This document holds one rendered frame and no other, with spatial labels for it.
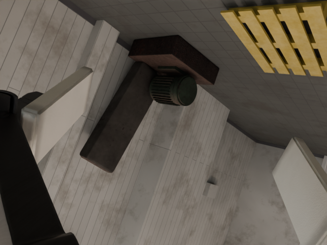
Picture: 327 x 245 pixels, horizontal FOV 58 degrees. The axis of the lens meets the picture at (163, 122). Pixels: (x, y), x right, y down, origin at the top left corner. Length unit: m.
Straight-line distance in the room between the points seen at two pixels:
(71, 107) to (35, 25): 3.68
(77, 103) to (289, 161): 0.13
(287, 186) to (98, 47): 3.92
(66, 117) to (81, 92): 0.02
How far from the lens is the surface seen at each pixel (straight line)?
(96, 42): 4.03
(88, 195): 4.64
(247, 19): 2.71
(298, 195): 0.18
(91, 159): 3.89
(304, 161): 0.18
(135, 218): 5.14
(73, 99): 0.16
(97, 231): 5.05
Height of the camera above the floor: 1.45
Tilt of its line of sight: 7 degrees down
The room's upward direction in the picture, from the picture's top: 161 degrees counter-clockwise
